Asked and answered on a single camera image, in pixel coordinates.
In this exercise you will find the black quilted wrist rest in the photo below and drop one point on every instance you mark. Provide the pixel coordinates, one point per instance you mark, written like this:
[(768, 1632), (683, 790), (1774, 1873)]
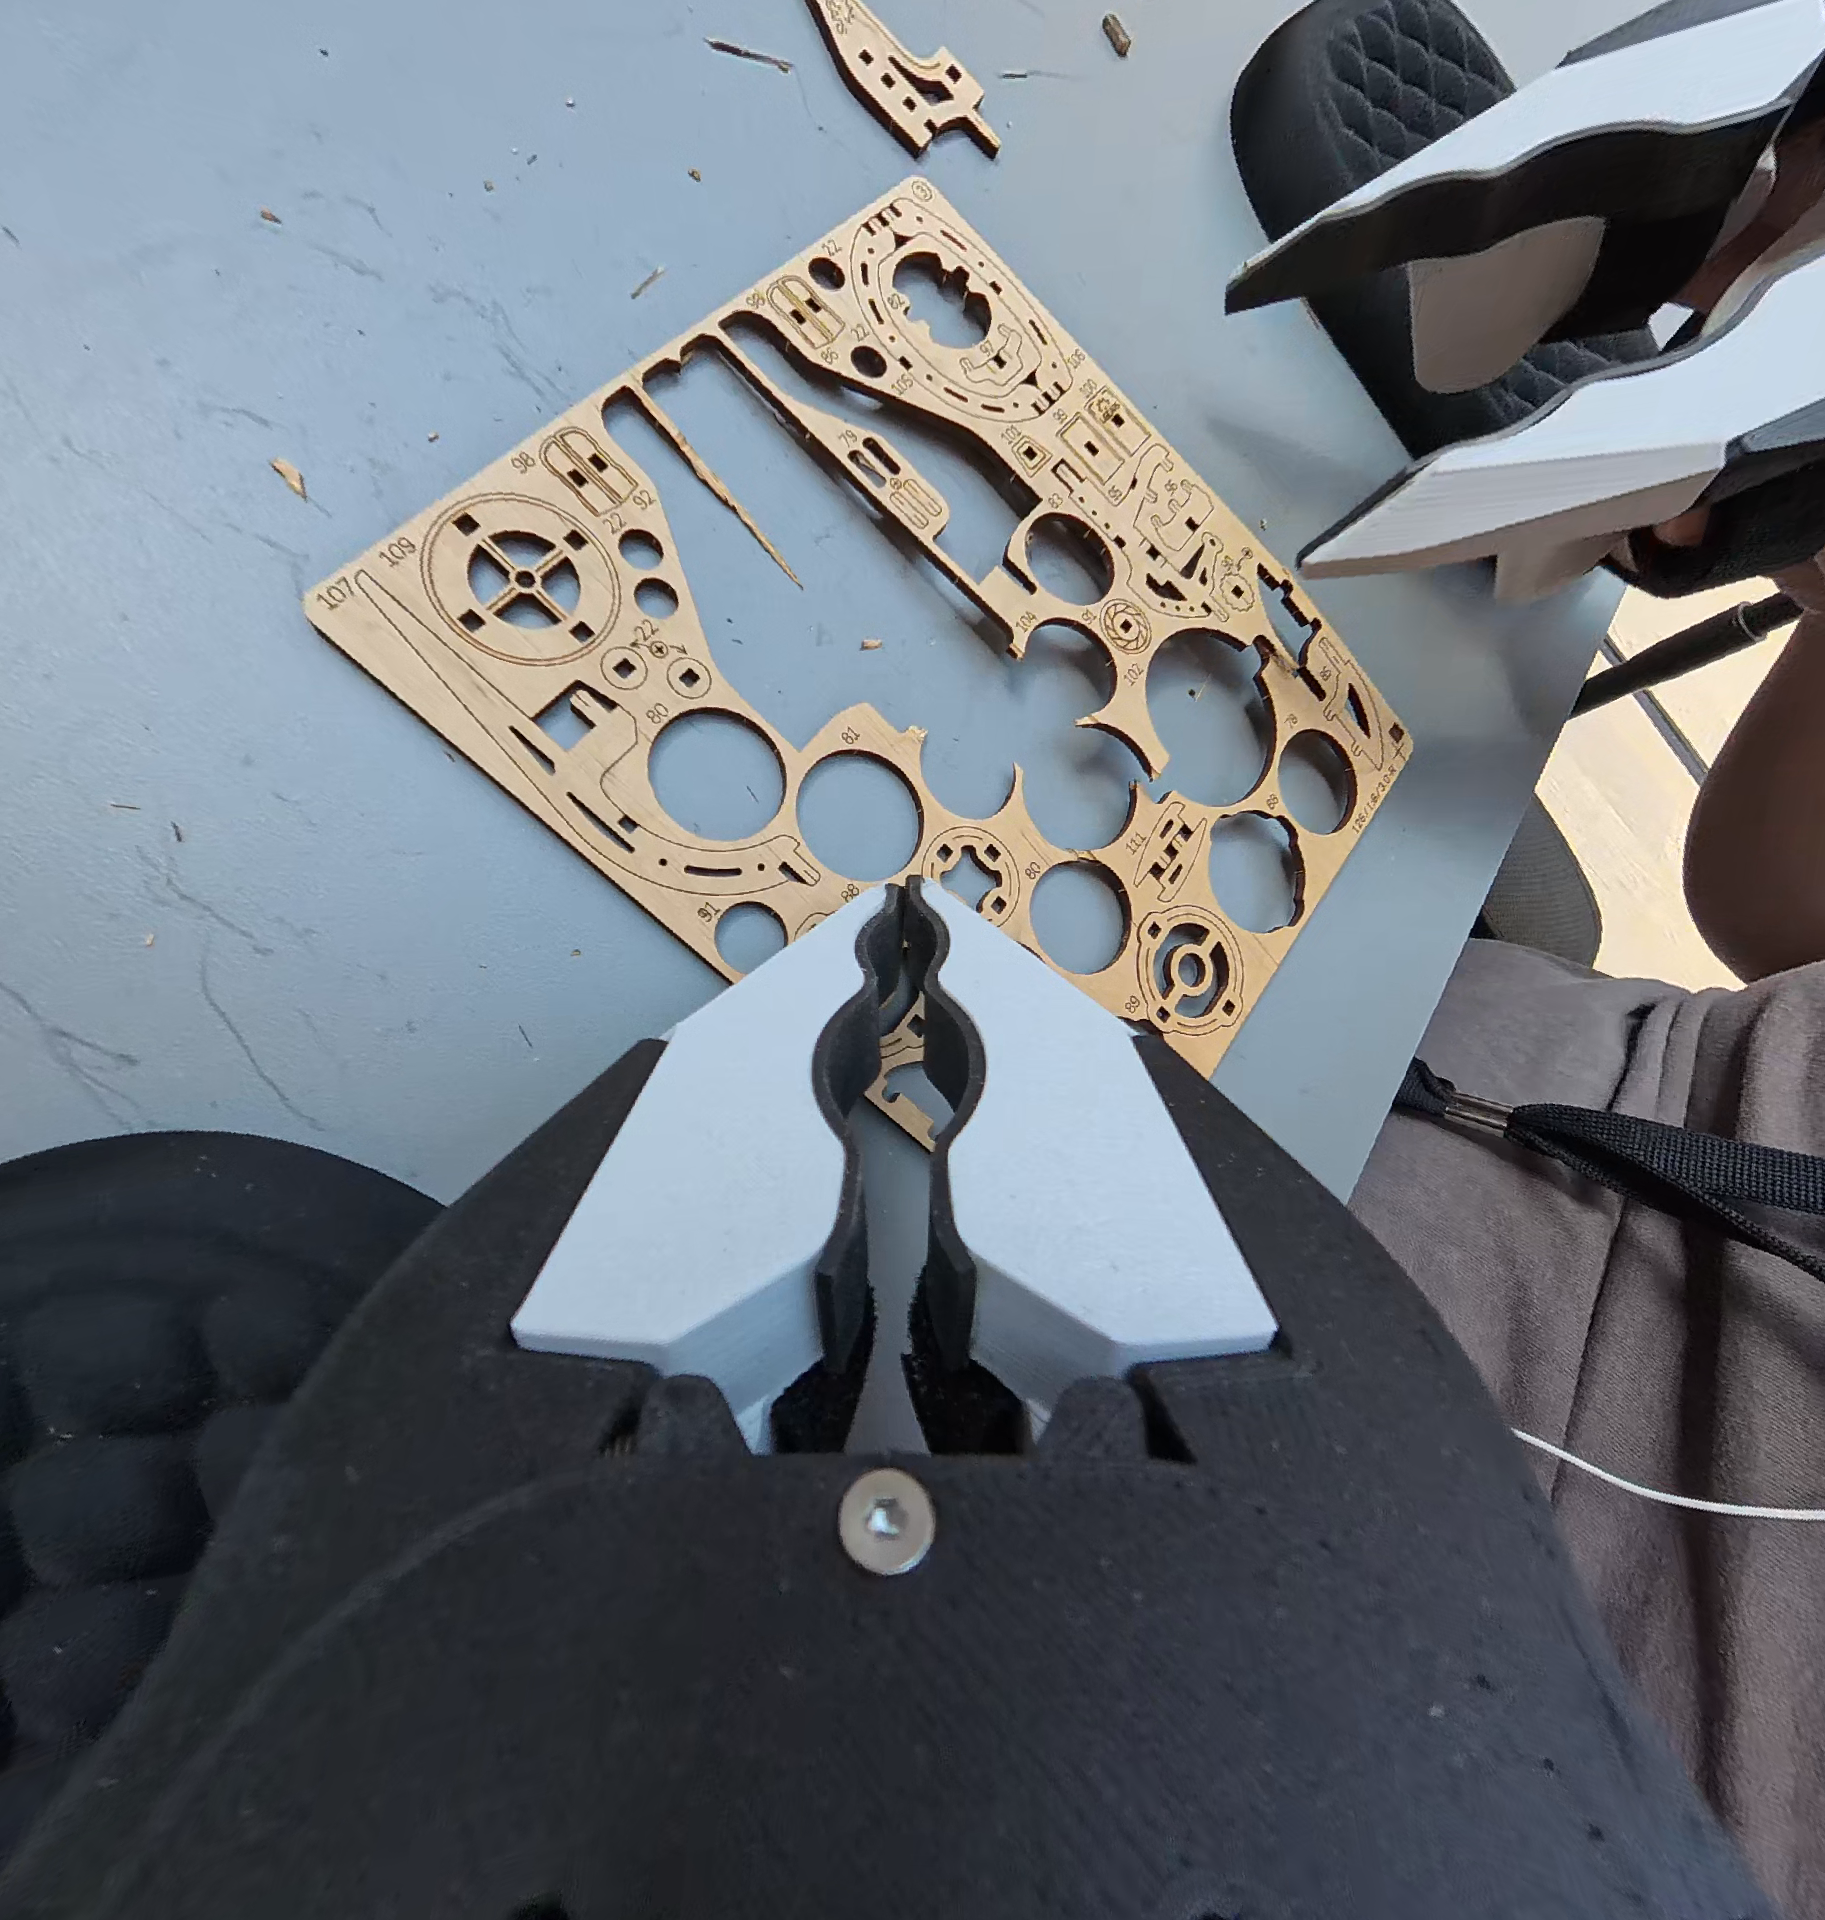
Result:
[(1363, 91), (102, 1426)]

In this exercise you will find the person's right forearm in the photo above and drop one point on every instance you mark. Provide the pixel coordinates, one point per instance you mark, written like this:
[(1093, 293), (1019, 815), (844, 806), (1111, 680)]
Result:
[(1799, 781)]

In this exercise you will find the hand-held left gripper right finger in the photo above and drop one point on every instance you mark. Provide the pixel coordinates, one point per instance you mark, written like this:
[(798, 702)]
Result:
[(1123, 1200)]

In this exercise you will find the black metal rod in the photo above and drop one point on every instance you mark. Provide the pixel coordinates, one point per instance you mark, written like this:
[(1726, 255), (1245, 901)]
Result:
[(1678, 661)]

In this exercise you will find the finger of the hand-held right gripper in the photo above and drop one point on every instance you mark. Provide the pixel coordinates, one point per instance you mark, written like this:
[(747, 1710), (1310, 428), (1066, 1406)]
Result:
[(1603, 106), (1603, 450)]

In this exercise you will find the plywood parts sheet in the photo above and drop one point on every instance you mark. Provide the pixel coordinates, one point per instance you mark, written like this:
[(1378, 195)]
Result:
[(404, 637)]

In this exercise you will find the wooden lever part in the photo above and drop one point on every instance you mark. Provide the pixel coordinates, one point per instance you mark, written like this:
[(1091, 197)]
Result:
[(889, 67)]

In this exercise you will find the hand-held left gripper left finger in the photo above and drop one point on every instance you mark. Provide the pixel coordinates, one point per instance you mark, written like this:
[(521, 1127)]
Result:
[(703, 1200)]

